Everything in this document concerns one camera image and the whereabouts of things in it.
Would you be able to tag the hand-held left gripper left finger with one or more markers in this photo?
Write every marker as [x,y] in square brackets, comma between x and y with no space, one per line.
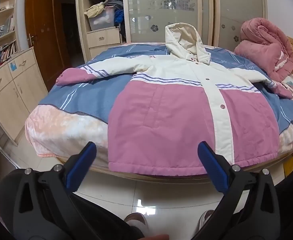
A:
[81,166]

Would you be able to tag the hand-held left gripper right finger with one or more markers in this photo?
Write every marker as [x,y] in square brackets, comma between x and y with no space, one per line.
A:
[212,167]

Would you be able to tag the pink and white hooded jacket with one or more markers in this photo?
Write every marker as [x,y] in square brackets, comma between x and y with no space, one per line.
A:
[161,110]

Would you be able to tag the blue clothes pile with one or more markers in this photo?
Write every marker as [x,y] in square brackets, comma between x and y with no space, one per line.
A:
[118,17]

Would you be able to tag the grey folded clothes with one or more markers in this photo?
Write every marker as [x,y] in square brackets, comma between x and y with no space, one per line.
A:
[114,3]

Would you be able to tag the person's shoe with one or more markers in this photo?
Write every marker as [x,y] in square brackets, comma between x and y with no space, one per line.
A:
[136,221]
[206,217]

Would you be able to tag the person's dark trousers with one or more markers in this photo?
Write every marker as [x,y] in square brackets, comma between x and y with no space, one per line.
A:
[116,222]

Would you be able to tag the blue striped blanket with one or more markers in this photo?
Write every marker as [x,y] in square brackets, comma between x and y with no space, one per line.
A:
[99,97]

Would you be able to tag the yellow cardboard box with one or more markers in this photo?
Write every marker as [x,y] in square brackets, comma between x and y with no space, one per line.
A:
[291,163]

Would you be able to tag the beige wooden cabinet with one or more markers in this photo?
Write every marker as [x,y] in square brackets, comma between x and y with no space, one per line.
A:
[11,97]

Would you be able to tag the blue sticker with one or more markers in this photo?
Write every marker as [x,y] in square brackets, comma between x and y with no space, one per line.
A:
[13,66]

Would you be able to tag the beige wardrobe drawer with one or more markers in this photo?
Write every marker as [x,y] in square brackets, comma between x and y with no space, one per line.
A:
[102,38]

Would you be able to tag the pink folded quilt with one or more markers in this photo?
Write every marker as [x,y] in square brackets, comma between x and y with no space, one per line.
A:
[261,47]

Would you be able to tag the row of books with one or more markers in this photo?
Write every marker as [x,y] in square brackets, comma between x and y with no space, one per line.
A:
[4,53]

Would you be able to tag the brown wooden door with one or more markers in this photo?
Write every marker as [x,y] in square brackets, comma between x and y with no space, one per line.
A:
[44,30]

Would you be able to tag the clear plastic storage box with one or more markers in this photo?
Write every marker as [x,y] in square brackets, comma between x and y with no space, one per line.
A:
[101,22]

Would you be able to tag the pale yellow crumpled cloth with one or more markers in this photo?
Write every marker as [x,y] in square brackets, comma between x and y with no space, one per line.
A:
[95,10]

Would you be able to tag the beige wardrobe with frosted doors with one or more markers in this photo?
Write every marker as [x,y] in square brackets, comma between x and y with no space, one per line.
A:
[161,12]

